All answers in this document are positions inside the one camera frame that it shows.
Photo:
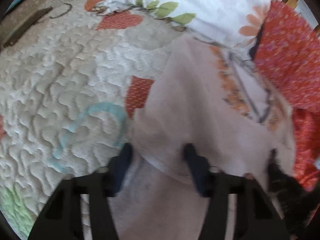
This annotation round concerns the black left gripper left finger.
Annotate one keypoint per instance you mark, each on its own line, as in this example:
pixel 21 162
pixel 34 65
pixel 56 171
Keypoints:
pixel 62 215

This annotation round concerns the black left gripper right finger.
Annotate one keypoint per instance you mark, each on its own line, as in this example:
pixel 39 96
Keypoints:
pixel 256 217

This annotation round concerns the pale pink knit sweater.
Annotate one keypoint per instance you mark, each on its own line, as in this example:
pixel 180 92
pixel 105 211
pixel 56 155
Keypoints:
pixel 232 116

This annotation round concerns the heart patterned quilted bedspread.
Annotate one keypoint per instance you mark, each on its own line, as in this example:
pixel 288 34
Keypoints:
pixel 63 89

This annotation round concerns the orange floral fabric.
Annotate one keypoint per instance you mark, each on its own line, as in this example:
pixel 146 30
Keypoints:
pixel 288 56

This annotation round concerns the white floral pillow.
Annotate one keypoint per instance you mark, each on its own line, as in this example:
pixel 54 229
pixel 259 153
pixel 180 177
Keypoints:
pixel 232 23

